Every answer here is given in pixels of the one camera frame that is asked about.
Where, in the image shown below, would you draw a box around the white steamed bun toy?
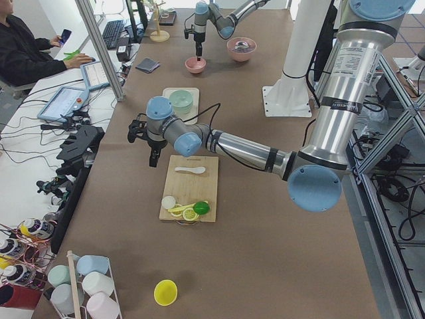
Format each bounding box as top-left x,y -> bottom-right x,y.
161,195 -> 177,210

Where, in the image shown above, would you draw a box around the lemon slice toy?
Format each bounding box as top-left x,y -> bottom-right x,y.
182,207 -> 199,221
168,204 -> 185,217

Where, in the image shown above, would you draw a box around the light blue plastic cup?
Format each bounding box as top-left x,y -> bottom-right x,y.
76,255 -> 109,276

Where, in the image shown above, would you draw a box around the white plastic cup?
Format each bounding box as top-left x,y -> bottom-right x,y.
82,272 -> 114,296

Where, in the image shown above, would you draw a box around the wooden mug tree stand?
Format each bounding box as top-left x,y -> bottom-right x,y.
147,0 -> 170,43

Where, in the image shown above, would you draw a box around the blue teach pendant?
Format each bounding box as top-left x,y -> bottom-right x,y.
80,61 -> 110,92
37,86 -> 90,122

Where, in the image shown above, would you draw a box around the seated person in black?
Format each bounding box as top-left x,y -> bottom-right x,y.
1,0 -> 94,86

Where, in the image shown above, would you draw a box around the stacked green bowls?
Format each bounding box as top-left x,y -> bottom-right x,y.
169,90 -> 193,114

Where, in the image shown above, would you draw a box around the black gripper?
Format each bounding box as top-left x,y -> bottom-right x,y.
127,112 -> 166,167
184,25 -> 207,60

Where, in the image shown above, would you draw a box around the blue teach pendant near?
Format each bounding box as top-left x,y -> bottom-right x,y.
37,86 -> 90,122

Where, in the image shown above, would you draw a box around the pink plastic cup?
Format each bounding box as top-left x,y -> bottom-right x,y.
86,292 -> 120,319

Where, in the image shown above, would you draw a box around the black keyboard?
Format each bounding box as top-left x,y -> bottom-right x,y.
102,20 -> 124,50

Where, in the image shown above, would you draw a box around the metal ice scoop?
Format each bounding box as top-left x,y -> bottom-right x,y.
233,41 -> 250,53

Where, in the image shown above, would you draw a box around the bamboo cutting board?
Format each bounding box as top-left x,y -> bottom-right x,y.
163,155 -> 218,223

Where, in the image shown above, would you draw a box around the lower lemon slice toy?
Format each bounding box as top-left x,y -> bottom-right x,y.
182,207 -> 199,221

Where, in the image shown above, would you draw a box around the upper lemon slice toy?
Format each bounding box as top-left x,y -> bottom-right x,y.
168,204 -> 185,217

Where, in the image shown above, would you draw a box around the blue teach pendant far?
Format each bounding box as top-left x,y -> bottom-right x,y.
80,61 -> 110,92

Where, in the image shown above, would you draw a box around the small pink bowl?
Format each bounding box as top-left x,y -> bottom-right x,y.
185,56 -> 207,74

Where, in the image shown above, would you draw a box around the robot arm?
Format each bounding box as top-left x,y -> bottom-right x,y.
184,0 -> 268,61
127,1 -> 413,212

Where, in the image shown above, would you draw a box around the green lime toy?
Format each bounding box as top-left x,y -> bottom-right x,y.
193,201 -> 211,215

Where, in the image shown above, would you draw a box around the yellow plastic cup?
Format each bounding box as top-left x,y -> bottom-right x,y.
153,279 -> 178,306

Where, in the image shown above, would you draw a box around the mint green plastic cup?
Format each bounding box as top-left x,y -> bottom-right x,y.
47,265 -> 70,288

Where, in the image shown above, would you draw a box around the grey plastic cup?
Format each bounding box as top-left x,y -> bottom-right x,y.
50,284 -> 74,315

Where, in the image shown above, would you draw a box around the white wire cup rack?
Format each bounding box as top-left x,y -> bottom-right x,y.
48,251 -> 122,318

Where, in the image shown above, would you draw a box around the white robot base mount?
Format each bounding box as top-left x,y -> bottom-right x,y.
263,0 -> 332,118

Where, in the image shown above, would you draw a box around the large pink ice bowl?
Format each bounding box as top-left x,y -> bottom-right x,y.
226,37 -> 257,62

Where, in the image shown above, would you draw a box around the grey folded cloth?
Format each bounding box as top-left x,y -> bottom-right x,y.
135,58 -> 160,74

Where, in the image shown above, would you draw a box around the yellow label bottle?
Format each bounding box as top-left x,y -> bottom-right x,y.
22,219 -> 54,240

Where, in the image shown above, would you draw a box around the aluminium frame post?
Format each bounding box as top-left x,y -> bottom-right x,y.
75,0 -> 124,102

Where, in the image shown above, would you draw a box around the black tool holder stand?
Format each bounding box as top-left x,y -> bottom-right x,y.
50,125 -> 105,254

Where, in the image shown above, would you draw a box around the white ceramic spoon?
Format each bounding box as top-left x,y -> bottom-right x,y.
175,166 -> 206,174

